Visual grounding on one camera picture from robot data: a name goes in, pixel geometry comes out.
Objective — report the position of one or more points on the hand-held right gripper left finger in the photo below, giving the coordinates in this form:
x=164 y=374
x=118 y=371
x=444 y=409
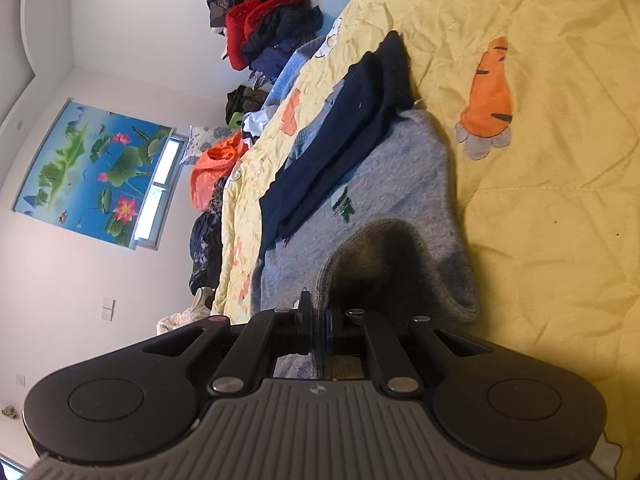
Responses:
x=305 y=330

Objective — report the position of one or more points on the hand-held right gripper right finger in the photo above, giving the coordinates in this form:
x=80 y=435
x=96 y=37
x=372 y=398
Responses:
x=330 y=332

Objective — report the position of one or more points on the grey sweater with navy sleeves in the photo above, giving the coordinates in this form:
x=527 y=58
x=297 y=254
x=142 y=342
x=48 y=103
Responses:
x=400 y=170

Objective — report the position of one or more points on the dark patterned clothes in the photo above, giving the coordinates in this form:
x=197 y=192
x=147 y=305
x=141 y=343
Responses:
x=205 y=255

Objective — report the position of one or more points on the pile of dark and red clothes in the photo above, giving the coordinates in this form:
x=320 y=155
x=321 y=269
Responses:
x=260 y=20

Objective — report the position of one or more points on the orange plastic bag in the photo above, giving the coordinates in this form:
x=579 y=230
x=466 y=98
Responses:
x=215 y=170

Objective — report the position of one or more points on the window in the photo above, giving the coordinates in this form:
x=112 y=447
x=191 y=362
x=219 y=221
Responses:
x=162 y=175

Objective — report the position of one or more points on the white crumpled cloth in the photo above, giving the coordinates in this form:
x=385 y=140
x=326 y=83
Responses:
x=256 y=122

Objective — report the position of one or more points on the floral pillow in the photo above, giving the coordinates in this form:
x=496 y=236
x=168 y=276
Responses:
x=200 y=137

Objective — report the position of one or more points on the green small item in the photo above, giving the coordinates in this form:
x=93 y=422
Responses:
x=234 y=120

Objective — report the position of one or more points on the dark brown garment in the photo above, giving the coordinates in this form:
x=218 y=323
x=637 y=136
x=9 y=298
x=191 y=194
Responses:
x=245 y=102

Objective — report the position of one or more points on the yellow carrot print quilt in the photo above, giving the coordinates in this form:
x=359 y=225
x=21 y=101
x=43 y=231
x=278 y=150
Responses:
x=550 y=210

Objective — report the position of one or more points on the checkered cloth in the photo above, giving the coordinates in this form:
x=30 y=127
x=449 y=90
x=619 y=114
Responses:
x=260 y=81

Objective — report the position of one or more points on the light blue knit cloth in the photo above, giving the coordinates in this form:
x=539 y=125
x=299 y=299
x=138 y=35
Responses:
x=292 y=72

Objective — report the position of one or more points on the lotus print window blind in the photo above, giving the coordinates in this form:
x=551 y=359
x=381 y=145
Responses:
x=85 y=170

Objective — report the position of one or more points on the white wall switch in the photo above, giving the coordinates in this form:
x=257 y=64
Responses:
x=107 y=309

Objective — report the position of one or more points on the white wall outlet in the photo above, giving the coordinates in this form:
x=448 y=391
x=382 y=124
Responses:
x=20 y=379

